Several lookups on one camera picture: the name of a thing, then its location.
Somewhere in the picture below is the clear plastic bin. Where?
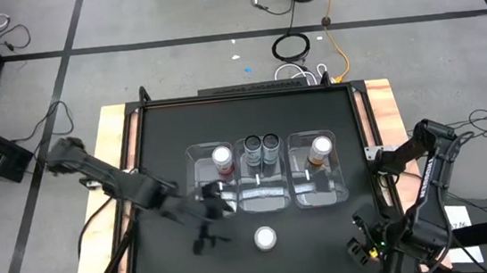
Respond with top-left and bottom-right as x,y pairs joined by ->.
285,127 -> 351,211
183,139 -> 242,222
233,133 -> 294,216

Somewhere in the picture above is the orange extension cable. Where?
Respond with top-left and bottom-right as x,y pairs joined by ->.
318,0 -> 353,84

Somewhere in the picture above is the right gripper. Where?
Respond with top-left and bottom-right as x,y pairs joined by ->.
343,208 -> 413,273

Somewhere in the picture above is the thin black floor cable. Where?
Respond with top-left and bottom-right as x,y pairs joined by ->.
250,0 -> 293,19
0,22 -> 33,53
6,98 -> 77,145

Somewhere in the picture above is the black cable bundle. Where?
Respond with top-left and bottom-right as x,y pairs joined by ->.
446,108 -> 487,143

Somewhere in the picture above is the white paper sheet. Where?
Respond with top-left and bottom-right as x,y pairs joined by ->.
443,203 -> 473,231
450,245 -> 485,266

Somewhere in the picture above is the silver mounting bracket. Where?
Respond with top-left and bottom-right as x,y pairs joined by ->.
364,144 -> 385,161

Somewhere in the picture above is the brown bottle white cap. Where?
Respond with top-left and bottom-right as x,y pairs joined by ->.
304,135 -> 335,168

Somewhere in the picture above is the black metal table frame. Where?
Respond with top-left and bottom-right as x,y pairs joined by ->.
97,62 -> 419,273

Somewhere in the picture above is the red bottle white cap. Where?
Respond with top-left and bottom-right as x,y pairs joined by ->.
210,144 -> 236,178

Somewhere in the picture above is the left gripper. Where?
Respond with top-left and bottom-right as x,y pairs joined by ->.
171,179 -> 240,258

